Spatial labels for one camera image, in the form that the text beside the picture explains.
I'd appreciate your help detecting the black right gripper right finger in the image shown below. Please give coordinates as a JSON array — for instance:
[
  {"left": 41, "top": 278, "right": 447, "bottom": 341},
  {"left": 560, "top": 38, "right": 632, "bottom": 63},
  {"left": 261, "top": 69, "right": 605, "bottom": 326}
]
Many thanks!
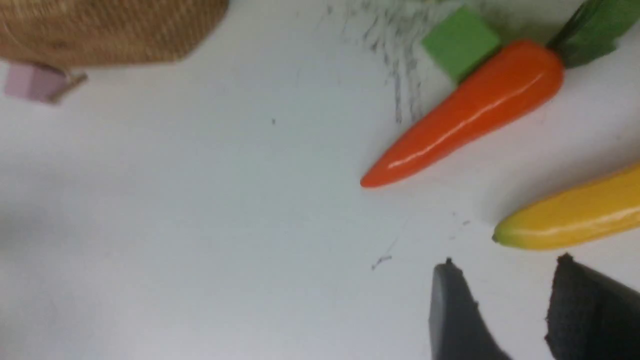
[{"left": 545, "top": 253, "right": 640, "bottom": 360}]

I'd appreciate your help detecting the yellow banana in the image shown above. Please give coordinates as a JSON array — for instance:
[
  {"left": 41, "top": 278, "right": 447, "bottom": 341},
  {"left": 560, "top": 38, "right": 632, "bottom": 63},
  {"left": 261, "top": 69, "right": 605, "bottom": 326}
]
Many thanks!
[{"left": 492, "top": 164, "right": 640, "bottom": 251}]

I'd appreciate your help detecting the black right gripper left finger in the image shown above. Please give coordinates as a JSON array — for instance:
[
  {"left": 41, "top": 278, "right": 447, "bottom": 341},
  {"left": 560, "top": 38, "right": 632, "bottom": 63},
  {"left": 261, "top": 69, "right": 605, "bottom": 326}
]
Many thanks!
[{"left": 429, "top": 258, "right": 510, "bottom": 360}]

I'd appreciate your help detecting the orange carrot with green top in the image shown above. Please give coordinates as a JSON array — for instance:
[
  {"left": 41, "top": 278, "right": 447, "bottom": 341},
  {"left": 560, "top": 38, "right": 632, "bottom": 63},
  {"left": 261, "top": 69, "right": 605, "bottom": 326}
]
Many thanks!
[{"left": 359, "top": 0, "right": 639, "bottom": 189}]

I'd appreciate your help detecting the pink cube block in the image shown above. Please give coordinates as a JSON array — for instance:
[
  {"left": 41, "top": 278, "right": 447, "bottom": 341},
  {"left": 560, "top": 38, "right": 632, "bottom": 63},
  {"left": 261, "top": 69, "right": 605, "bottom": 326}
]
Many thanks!
[{"left": 4, "top": 63, "right": 67, "bottom": 104}]

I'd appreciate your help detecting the green cube block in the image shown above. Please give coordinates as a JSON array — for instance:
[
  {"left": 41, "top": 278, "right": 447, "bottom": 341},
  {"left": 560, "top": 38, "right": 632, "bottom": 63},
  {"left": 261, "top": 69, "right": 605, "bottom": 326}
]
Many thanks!
[{"left": 422, "top": 6, "right": 502, "bottom": 84}]

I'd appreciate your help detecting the woven wicker basket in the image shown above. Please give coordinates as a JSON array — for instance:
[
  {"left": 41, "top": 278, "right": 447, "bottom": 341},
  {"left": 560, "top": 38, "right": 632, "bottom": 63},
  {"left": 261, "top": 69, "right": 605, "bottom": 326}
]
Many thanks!
[{"left": 0, "top": 0, "right": 230, "bottom": 69}]

